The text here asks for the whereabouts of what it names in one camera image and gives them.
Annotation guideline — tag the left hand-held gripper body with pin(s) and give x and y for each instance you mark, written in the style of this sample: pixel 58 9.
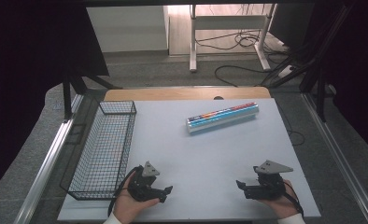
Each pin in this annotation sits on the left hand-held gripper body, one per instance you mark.
pixel 140 186

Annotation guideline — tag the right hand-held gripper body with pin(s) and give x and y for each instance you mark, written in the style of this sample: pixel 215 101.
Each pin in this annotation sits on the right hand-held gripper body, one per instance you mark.
pixel 267 183

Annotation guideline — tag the person's left hand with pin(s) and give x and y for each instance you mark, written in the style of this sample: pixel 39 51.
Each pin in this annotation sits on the person's left hand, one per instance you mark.
pixel 126 205

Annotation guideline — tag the person's right hand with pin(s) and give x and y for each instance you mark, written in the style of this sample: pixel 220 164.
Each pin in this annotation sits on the person's right hand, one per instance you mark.
pixel 281 203

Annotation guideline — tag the person's right white sleeve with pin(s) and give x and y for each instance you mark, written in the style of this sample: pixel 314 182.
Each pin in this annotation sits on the person's right white sleeve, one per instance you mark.
pixel 292 219

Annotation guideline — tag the person's white sleeve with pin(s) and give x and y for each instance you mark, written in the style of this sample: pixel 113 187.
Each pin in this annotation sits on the person's white sleeve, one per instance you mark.
pixel 292 219
pixel 112 220

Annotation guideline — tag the person's left white sleeve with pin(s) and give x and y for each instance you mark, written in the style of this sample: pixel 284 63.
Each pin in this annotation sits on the person's left white sleeve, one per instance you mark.
pixel 112 220

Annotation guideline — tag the black stand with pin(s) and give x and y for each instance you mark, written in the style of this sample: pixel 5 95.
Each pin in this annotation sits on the black stand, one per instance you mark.
pixel 321 96
pixel 67 93

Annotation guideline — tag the white power strip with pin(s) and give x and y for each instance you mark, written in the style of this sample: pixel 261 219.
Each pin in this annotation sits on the white power strip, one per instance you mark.
pixel 286 71

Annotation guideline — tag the dark curtain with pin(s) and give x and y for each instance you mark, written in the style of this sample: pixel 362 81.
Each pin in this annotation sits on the dark curtain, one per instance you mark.
pixel 356 62
pixel 32 62

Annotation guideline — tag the aluminium rail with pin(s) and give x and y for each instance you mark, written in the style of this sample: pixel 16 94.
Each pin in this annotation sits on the aluminium rail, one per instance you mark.
pixel 48 161
pixel 337 155

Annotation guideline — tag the white metal desk frame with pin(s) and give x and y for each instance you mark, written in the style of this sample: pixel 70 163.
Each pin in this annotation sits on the white metal desk frame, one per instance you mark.
pixel 193 37

